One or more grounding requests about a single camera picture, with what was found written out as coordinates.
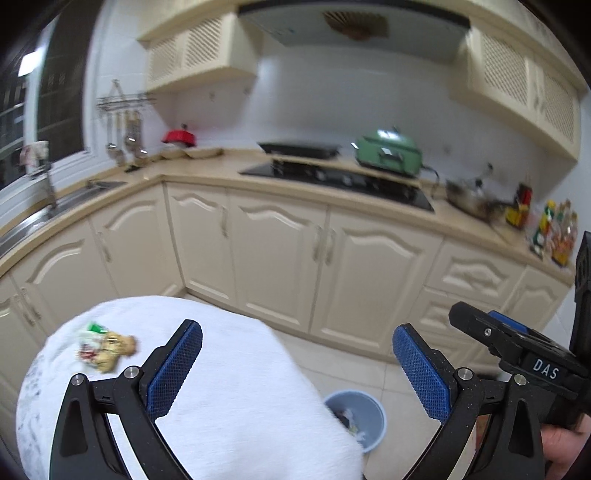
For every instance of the small black disc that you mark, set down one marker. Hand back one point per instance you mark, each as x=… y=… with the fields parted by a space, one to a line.
x=133 y=169

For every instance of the green-topped clear snack packet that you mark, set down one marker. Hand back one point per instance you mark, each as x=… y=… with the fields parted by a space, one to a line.
x=108 y=348

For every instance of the white tablecloth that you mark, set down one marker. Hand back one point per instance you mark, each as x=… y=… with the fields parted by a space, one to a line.
x=240 y=406

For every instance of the black glass cooktop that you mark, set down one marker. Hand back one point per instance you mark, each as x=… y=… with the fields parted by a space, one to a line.
x=341 y=184

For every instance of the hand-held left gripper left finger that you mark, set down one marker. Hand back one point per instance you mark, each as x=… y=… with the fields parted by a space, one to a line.
x=178 y=364

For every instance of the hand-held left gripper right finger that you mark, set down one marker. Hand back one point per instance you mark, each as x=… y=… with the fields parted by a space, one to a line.
x=420 y=369

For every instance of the blue-grey trash bin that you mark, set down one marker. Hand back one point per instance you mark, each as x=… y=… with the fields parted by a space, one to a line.
x=374 y=415

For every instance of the steel wok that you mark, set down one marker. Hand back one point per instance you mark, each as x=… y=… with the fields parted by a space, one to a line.
x=471 y=198

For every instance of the cream lower kitchen cabinets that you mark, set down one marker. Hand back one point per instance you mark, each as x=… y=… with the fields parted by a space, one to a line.
x=277 y=258

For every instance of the small lattice-door wall cabinet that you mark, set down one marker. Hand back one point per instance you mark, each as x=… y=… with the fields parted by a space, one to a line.
x=203 y=50

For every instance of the cream deep bowl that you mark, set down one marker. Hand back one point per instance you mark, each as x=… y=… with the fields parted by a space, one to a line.
x=171 y=151

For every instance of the large lattice-door wall cabinet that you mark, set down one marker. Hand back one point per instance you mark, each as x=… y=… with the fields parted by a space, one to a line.
x=517 y=87

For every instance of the green label bottle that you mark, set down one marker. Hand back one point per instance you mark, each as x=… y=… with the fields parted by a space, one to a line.
x=542 y=230

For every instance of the cream kitchen cabinets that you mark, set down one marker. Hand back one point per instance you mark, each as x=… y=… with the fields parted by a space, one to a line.
x=184 y=9
x=277 y=258

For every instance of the steel ladle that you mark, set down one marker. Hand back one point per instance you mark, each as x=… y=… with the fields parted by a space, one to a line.
x=111 y=146

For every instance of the red and black bottle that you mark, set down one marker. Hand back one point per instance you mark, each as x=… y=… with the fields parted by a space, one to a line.
x=524 y=194

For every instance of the green electric pot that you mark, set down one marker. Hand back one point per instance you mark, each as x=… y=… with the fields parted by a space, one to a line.
x=390 y=152

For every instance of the stainless steel double sink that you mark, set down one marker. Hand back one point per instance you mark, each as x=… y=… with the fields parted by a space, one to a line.
x=41 y=221

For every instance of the black griddle pan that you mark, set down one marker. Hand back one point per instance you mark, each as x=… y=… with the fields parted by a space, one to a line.
x=300 y=149

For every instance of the steel spatula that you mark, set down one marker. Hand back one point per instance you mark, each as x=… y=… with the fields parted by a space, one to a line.
x=120 y=157

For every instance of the cream upper kitchen cabinets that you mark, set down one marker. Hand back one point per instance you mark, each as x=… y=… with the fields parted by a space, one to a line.
x=184 y=9

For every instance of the person's right hand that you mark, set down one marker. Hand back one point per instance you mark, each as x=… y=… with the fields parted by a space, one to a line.
x=565 y=450

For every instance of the steel faucet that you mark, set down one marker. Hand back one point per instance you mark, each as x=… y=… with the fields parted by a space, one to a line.
x=48 y=184

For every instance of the pink and white rag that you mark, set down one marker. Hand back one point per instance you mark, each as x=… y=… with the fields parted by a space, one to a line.
x=33 y=153

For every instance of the steel slotted spoon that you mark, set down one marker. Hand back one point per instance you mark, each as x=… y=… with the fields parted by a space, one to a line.
x=131 y=138

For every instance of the grey range hood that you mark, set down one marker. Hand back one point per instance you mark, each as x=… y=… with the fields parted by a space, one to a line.
x=300 y=32

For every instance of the wall utensil rack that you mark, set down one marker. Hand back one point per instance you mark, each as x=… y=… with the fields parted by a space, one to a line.
x=124 y=99

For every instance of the red pot on counter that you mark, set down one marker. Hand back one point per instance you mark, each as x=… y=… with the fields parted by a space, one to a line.
x=180 y=136

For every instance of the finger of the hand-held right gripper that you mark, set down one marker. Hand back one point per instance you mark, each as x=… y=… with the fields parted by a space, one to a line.
x=584 y=286
x=480 y=330

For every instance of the dark window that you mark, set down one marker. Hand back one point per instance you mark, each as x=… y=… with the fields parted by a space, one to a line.
x=60 y=92

